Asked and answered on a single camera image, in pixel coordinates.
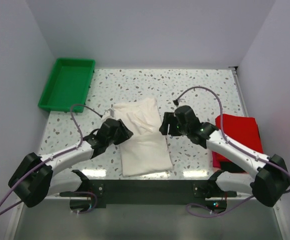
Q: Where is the white printed t shirt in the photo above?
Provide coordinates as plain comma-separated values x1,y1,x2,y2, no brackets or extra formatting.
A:
112,98,173,177

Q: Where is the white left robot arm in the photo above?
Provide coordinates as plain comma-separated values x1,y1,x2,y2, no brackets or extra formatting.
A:
8,118,134,208

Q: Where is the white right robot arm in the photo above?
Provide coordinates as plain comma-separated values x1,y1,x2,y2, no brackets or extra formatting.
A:
159,105,290,207

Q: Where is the pink folded t shirt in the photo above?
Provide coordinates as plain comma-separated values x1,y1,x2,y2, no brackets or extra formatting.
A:
211,151,222,169

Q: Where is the red folded t shirt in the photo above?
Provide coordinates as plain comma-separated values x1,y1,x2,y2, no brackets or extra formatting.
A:
215,114,264,162

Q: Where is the black folded t shirt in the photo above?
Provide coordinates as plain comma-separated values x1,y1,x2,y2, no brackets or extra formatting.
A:
219,161,246,174

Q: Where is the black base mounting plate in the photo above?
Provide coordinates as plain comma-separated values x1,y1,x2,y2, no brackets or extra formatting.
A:
59,179,237,211

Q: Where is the green plastic tray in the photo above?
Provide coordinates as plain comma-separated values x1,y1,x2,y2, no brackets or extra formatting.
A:
38,57,96,112

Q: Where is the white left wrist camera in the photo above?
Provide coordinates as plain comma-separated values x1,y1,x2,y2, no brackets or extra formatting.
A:
101,108,115,121

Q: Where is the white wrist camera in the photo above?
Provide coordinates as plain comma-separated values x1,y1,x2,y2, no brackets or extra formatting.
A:
101,108,115,121
173,98,187,107

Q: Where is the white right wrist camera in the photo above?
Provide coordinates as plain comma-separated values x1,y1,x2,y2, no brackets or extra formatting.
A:
173,98,187,107

